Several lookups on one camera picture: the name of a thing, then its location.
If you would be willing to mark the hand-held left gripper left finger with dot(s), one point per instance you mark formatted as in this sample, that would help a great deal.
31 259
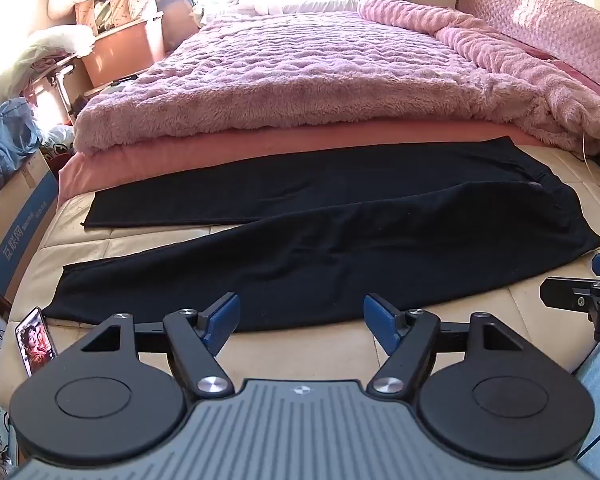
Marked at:
222 316

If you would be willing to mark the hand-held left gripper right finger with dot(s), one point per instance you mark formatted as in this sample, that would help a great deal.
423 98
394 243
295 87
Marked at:
380 316

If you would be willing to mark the black pants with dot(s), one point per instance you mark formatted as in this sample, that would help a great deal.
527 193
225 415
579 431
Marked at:
330 240

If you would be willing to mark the beige leather bed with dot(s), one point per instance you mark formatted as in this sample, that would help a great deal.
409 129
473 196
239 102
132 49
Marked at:
130 241

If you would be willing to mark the salmon pink bed sheet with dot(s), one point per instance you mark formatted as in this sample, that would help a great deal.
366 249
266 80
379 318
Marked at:
180 155

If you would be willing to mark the smartphone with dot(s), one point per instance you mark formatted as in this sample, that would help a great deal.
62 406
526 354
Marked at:
36 342

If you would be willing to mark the blue printed cardboard box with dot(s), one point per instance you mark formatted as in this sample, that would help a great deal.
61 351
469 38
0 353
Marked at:
20 220

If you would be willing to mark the pink quilted headboard cover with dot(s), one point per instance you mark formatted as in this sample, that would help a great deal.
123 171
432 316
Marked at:
555 25

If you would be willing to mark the pink fluffy blanket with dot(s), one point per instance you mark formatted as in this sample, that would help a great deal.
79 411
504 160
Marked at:
305 70

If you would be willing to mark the orange plastic bin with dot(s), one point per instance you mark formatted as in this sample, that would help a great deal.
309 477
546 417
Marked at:
125 55

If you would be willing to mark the folding side table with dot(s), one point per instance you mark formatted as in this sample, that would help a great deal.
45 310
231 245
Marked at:
55 85

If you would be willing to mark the white bedding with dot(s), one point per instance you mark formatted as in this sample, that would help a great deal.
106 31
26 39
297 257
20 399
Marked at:
290 2

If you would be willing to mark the white fluffy cloth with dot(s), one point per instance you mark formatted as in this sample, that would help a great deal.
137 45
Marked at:
45 47

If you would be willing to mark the pink patterned box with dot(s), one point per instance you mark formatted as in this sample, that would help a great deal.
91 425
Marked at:
112 2

